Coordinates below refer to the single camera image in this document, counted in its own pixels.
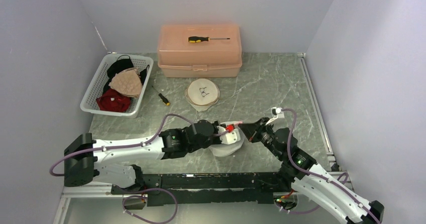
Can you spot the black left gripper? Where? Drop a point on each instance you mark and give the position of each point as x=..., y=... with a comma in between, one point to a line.
x=218, y=141

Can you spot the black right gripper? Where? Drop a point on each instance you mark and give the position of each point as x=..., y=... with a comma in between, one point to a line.
x=252, y=130

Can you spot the white mesh bag red zipper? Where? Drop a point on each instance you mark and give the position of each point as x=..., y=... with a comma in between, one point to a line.
x=222, y=150

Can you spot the beige mesh laundry bag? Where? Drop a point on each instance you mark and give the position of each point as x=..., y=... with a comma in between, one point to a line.
x=202, y=94

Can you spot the beige lace bra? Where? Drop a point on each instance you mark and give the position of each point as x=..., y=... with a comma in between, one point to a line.
x=127, y=83

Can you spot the red bra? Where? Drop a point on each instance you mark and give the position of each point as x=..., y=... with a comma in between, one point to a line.
x=113, y=101

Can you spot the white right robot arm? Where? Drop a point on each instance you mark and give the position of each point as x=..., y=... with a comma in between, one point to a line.
x=301, y=172

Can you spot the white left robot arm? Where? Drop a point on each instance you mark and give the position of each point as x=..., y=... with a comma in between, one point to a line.
x=90, y=160

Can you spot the black bra in basket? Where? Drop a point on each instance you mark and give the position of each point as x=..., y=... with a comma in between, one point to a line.
x=122, y=63

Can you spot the small yellow black screwdriver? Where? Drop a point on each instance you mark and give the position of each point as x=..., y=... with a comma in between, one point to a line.
x=163, y=98

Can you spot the pink plastic storage box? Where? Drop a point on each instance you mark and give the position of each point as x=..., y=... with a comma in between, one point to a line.
x=177, y=58

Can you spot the white plastic basket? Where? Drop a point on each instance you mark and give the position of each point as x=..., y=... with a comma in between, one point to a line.
x=95, y=88

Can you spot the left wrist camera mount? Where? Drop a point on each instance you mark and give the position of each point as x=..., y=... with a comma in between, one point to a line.
x=229, y=134

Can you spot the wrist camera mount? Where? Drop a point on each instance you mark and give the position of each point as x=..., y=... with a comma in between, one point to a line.
x=277, y=113
x=229, y=134

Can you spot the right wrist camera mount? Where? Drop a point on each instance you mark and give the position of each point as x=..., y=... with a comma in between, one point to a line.
x=277, y=113

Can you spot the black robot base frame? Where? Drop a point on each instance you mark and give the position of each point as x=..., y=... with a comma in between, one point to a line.
x=258, y=187

